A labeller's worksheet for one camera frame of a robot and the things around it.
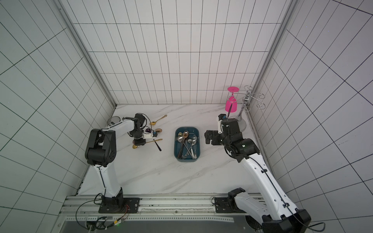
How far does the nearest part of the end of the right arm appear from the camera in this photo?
483 mm

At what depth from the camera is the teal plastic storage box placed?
0.90 metres

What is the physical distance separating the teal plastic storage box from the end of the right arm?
0.28 meters
